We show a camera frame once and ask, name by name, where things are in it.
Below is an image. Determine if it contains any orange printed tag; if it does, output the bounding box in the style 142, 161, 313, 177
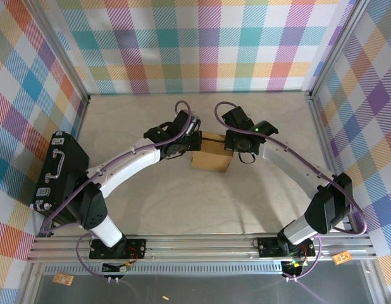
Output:
53, 272, 74, 286
332, 251, 351, 265

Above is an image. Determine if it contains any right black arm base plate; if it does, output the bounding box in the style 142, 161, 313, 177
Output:
257, 236, 316, 258

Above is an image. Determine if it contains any brown cardboard paper box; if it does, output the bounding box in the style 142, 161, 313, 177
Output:
190, 132, 233, 174

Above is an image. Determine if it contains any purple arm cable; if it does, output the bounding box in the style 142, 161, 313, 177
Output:
213, 101, 369, 280
39, 100, 194, 280

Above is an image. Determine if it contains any left aluminium frame post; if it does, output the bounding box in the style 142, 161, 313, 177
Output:
30, 0, 90, 105

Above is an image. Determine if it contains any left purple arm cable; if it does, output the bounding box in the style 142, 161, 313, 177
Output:
39, 100, 194, 280

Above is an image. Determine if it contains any black case with metal handle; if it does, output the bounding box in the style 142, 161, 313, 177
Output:
30, 130, 90, 226

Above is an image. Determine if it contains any perforated metal strip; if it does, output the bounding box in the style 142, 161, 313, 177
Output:
42, 264, 310, 276

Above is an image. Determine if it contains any aluminium frame post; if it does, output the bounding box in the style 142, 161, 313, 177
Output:
307, 0, 371, 99
30, 0, 90, 105

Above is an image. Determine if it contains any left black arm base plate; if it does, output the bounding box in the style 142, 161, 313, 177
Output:
89, 237, 147, 260

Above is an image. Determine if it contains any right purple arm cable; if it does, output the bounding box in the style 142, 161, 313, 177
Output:
213, 101, 369, 280

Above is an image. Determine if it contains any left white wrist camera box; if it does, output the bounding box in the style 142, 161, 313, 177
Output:
187, 115, 202, 134

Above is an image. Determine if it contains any aluminium mounting rail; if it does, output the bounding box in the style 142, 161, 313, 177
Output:
27, 233, 378, 263

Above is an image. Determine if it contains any right aluminium frame post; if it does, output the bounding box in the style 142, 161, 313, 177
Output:
307, 0, 371, 99

